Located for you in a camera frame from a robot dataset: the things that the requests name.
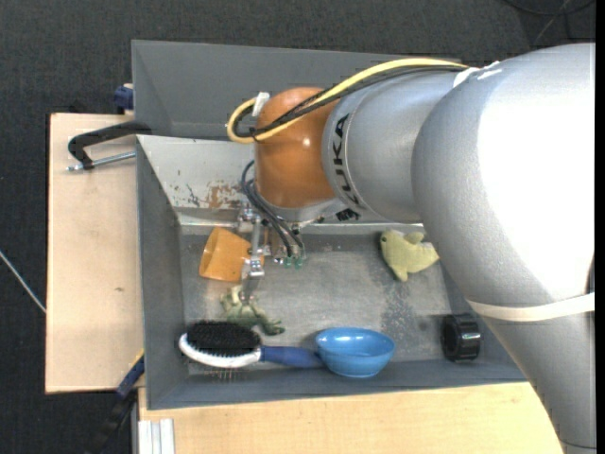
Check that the orange plastic cup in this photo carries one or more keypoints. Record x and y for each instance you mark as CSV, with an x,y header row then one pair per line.
x,y
222,256

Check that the green toy frog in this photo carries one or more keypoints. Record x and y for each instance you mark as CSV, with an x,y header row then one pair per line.
x,y
246,314

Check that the blue bowl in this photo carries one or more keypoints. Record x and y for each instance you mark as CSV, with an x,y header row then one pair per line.
x,y
354,353

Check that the pale wood flat board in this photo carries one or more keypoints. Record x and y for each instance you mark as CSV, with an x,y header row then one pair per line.
x,y
90,253

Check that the grey metal bin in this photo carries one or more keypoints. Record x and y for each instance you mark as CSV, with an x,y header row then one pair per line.
x,y
331,291

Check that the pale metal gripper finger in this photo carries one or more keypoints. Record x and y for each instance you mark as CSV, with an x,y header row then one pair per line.
x,y
245,282
256,268

